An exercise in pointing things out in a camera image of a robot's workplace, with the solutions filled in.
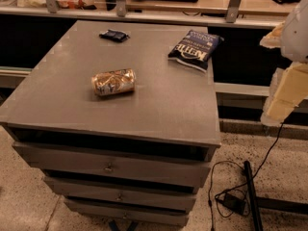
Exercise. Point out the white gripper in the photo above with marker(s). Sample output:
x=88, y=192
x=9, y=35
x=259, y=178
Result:
x=296, y=36

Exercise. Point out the orange soda can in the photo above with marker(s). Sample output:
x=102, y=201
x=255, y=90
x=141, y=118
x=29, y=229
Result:
x=113, y=82

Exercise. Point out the metal railing with brackets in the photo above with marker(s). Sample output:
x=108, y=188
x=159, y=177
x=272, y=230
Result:
x=255, y=13

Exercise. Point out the blue Kettle chips bag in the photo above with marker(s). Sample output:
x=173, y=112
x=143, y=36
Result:
x=195, y=49

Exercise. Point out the black metal floor stand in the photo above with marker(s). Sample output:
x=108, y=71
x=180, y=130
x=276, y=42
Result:
x=257, y=202

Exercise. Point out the black power adapter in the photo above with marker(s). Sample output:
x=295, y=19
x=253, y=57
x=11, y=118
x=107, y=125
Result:
x=233, y=203

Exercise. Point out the top grey drawer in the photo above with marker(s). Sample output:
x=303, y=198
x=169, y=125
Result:
x=114, y=164

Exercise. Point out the grey drawer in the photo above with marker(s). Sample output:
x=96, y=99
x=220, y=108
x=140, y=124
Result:
x=131, y=213
x=114, y=164
x=121, y=194

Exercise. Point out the small dark blue packet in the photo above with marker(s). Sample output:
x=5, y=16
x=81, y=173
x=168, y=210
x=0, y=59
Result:
x=114, y=35

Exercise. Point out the grey drawer cabinet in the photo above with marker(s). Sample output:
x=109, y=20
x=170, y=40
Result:
x=172, y=112

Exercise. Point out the middle grey drawer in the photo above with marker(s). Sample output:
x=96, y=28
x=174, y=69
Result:
x=121, y=194

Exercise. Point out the bottom grey drawer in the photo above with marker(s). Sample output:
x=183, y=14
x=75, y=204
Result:
x=131, y=213

